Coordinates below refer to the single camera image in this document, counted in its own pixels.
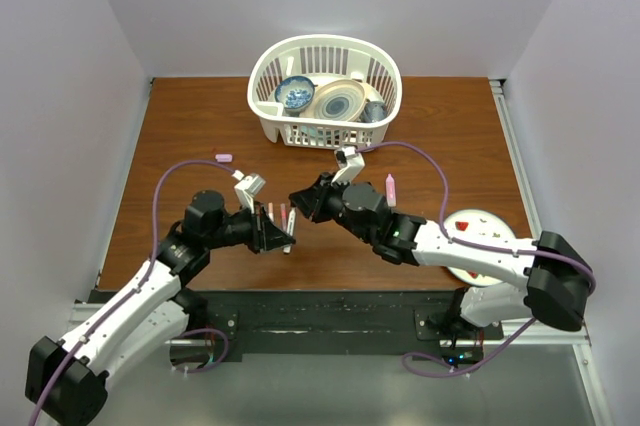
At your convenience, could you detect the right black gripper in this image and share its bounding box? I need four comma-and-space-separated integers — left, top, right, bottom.
288, 173, 374, 246

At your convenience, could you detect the red purple pen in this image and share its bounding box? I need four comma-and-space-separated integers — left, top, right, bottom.
280, 203, 288, 231

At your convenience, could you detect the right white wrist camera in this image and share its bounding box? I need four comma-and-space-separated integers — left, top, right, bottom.
331, 146, 365, 184

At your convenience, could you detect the beige blue plate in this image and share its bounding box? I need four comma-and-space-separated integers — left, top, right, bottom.
300, 79, 367, 122

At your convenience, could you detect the purple eraser cap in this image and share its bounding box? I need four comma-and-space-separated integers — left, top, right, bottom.
214, 153, 234, 163

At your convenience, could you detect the watermelon pattern plate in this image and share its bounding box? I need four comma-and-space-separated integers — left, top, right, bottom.
444, 209, 515, 287

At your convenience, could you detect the white plastic basket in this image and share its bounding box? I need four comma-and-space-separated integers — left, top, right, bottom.
247, 34, 403, 149

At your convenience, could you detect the dark blue cup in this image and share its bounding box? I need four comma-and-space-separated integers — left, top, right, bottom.
360, 101, 387, 123

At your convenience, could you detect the white black marker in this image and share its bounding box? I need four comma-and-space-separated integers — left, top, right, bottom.
283, 208, 296, 254

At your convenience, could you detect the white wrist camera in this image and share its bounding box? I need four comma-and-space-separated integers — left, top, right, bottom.
331, 146, 365, 184
232, 170, 266, 213

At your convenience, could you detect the blue patterned bowl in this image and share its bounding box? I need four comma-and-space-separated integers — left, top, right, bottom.
274, 75, 316, 113

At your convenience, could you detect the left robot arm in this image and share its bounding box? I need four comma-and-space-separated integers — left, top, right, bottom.
25, 190, 295, 425

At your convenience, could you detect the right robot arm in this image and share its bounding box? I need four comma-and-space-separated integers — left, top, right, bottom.
289, 173, 595, 339

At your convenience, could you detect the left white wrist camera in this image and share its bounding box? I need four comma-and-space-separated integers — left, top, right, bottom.
232, 170, 266, 213

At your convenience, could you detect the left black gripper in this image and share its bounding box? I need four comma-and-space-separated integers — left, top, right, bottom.
205, 199, 294, 253

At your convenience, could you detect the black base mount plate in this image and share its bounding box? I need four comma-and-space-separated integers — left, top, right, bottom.
177, 289, 503, 362

